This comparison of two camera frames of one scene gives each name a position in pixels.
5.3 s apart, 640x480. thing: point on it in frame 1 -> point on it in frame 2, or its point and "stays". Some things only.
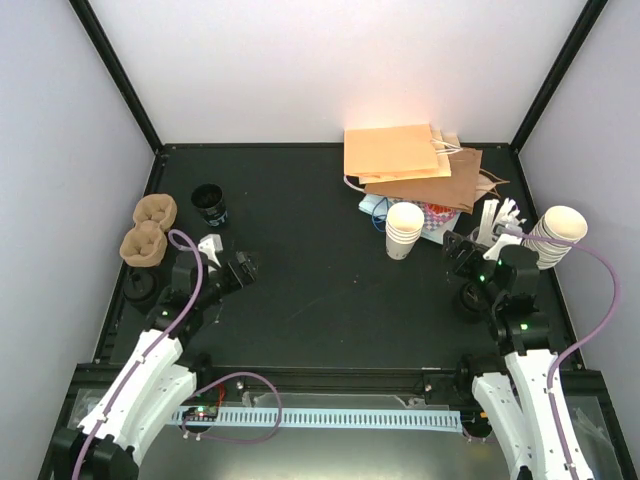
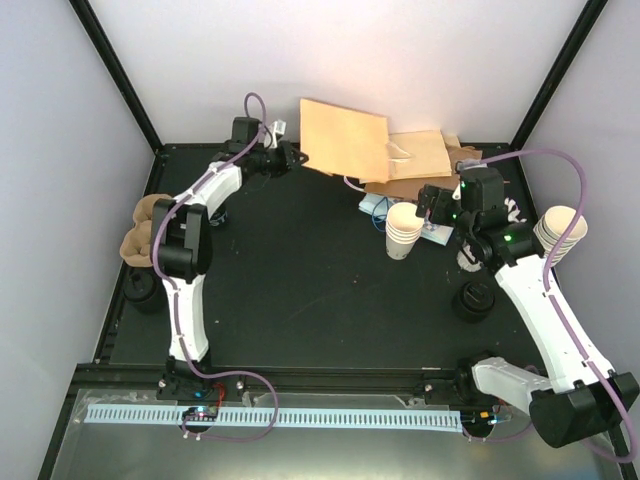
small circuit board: x=201 y=413 stays
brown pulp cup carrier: x=144 y=244 stays
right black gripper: x=472 y=250 -> x=425 y=198
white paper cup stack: x=404 y=224 stays
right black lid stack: x=473 y=301 stays
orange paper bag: x=395 y=153 -> x=344 y=142
